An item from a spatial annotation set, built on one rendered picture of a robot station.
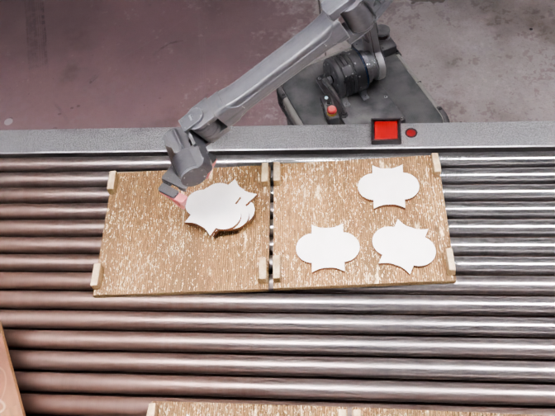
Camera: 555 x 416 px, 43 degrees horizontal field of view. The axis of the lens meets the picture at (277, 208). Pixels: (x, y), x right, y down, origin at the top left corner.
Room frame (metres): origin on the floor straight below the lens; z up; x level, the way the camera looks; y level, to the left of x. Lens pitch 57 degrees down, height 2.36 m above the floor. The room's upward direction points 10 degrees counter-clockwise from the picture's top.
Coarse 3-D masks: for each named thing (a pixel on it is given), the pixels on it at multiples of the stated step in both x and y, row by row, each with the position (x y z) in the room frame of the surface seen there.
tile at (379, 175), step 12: (372, 168) 0.99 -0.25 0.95; (384, 168) 0.99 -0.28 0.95; (396, 168) 0.98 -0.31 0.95; (360, 180) 0.97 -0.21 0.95; (372, 180) 0.96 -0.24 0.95; (384, 180) 0.95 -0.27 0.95; (396, 180) 0.95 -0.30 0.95; (408, 180) 0.94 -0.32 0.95; (360, 192) 0.93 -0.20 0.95; (372, 192) 0.92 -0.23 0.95; (384, 192) 0.92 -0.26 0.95; (396, 192) 0.91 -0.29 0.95; (408, 192) 0.91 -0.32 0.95; (384, 204) 0.89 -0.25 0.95; (396, 204) 0.88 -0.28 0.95
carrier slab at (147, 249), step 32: (128, 192) 1.06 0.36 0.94; (192, 192) 1.03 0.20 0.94; (256, 192) 0.99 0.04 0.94; (128, 224) 0.97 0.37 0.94; (160, 224) 0.95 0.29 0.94; (256, 224) 0.90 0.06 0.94; (128, 256) 0.88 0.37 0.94; (160, 256) 0.86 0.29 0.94; (192, 256) 0.85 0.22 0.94; (224, 256) 0.83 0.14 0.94; (256, 256) 0.81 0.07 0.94; (128, 288) 0.79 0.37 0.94; (160, 288) 0.78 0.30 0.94; (192, 288) 0.76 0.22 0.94; (224, 288) 0.75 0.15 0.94; (256, 288) 0.73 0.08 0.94
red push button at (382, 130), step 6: (378, 126) 1.13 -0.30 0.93; (384, 126) 1.13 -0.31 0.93; (390, 126) 1.13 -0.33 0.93; (396, 126) 1.12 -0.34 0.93; (378, 132) 1.12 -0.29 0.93; (384, 132) 1.11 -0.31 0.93; (390, 132) 1.11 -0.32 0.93; (396, 132) 1.11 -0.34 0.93; (378, 138) 1.10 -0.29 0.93; (384, 138) 1.09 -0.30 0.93; (390, 138) 1.09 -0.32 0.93; (396, 138) 1.09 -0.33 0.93
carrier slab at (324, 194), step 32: (352, 160) 1.04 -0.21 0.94; (384, 160) 1.02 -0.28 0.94; (416, 160) 1.00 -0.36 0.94; (288, 192) 0.98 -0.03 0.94; (320, 192) 0.96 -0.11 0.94; (352, 192) 0.94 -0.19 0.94; (288, 224) 0.89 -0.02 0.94; (320, 224) 0.87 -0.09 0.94; (352, 224) 0.85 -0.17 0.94; (384, 224) 0.84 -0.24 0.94; (416, 224) 0.82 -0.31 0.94; (288, 256) 0.80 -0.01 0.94; (288, 288) 0.72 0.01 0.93; (320, 288) 0.71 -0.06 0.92
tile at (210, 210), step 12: (204, 192) 0.99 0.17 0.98; (216, 192) 0.98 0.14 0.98; (192, 204) 0.96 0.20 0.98; (204, 204) 0.96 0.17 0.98; (216, 204) 0.95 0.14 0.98; (228, 204) 0.94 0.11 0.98; (192, 216) 0.93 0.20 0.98; (204, 216) 0.92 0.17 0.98; (216, 216) 0.91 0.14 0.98; (228, 216) 0.91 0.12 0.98; (240, 216) 0.90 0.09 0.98; (204, 228) 0.89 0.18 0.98; (216, 228) 0.88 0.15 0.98; (228, 228) 0.88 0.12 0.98
